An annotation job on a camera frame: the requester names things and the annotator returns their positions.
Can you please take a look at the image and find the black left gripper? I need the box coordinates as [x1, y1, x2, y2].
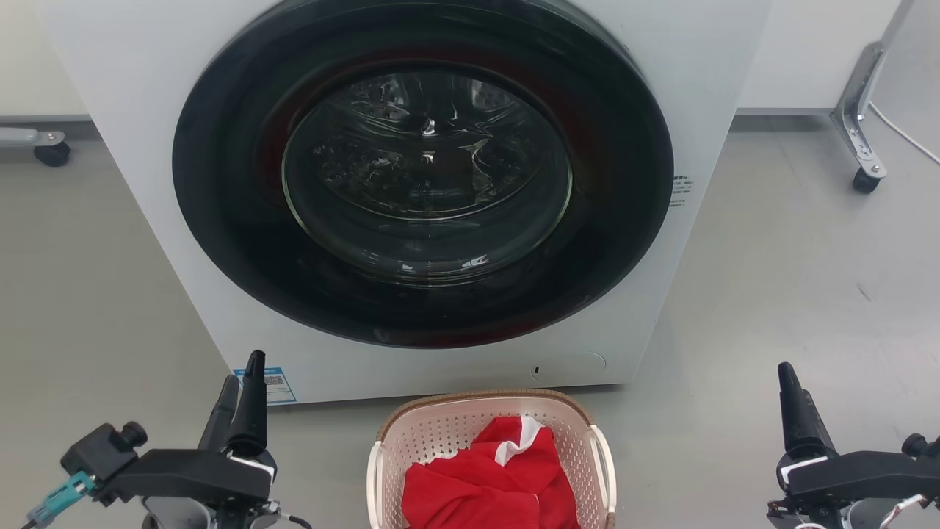
[94, 350, 274, 509]

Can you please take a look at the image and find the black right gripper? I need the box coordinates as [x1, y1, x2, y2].
[776, 361, 940, 508]

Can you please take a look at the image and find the beige perforated plastic laundry basket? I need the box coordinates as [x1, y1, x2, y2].
[366, 389, 618, 529]

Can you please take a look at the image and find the blue energy label sticker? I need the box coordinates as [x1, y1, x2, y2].
[233, 367, 297, 406]

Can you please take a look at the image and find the round black washing machine door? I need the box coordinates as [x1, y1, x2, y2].
[172, 0, 675, 350]

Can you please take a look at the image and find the red and white garment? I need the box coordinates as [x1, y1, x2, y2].
[401, 415, 582, 529]

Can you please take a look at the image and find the white front-load washing machine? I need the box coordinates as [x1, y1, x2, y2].
[35, 0, 773, 406]

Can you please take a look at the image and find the silver metal stand leg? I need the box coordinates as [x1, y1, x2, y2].
[831, 0, 916, 181]

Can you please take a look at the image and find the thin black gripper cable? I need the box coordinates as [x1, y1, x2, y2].
[264, 501, 314, 529]

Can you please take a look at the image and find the red and white wire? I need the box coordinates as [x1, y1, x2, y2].
[877, 494, 929, 529]

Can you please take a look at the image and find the teal cable connector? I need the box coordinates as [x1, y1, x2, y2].
[26, 471, 97, 527]

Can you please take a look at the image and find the white floor cable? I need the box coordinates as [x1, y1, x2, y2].
[868, 101, 940, 167]

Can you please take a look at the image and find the grey frame bar with caster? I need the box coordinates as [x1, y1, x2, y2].
[0, 126, 73, 168]

